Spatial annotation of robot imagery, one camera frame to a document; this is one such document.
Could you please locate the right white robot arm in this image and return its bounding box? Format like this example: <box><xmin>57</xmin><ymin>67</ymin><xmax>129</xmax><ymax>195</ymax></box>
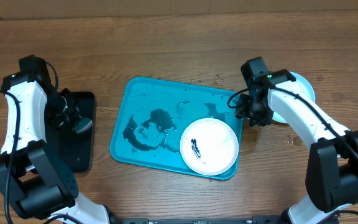
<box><xmin>233</xmin><ymin>57</ymin><xmax>358</xmax><ymax>224</ymax></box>

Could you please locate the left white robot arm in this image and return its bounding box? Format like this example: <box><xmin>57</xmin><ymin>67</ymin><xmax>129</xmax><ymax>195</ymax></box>
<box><xmin>0</xmin><ymin>55</ymin><xmax>119</xmax><ymax>223</ymax></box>

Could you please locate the black rectangular water tray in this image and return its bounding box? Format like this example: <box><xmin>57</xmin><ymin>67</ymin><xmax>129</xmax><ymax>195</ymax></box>
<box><xmin>45</xmin><ymin>91</ymin><xmax>96</xmax><ymax>172</ymax></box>

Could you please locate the teal plastic serving tray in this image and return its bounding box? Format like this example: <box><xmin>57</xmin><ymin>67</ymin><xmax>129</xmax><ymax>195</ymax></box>
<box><xmin>109</xmin><ymin>77</ymin><xmax>242</xmax><ymax>175</ymax></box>

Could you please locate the white plate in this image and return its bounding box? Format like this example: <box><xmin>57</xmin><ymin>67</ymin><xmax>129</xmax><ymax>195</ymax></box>
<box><xmin>180</xmin><ymin>118</ymin><xmax>239</xmax><ymax>176</ymax></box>

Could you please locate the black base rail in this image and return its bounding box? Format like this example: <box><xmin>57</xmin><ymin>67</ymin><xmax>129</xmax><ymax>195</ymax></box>
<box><xmin>121</xmin><ymin>215</ymin><xmax>290</xmax><ymax>224</ymax></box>

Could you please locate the light blue plate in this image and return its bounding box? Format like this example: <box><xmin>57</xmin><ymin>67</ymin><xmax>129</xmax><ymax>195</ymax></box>
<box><xmin>272</xmin><ymin>72</ymin><xmax>316</xmax><ymax>124</ymax></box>

